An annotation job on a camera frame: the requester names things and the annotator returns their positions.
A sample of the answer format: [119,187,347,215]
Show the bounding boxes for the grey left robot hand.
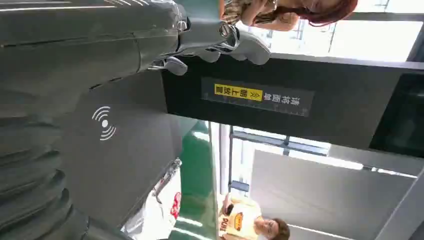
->
[0,0,272,119]

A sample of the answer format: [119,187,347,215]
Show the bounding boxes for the dark scanner pad, white signal symbol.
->
[54,70,199,230]

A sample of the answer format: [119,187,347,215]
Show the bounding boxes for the white plastic parcel, red print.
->
[121,158,183,240]

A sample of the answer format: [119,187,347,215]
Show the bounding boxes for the yellow and grey warning label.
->
[201,76,315,118]

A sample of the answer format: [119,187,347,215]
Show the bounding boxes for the person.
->
[217,193,291,240]
[218,0,359,33]

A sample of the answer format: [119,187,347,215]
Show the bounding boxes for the small blue box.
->
[229,180,250,194]

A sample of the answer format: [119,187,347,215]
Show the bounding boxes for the black overhead scanner housing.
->
[161,52,424,159]

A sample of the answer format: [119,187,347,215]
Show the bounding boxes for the grey partition panel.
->
[249,149,419,240]

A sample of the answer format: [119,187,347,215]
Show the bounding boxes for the black scanner screen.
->
[368,72,424,159]

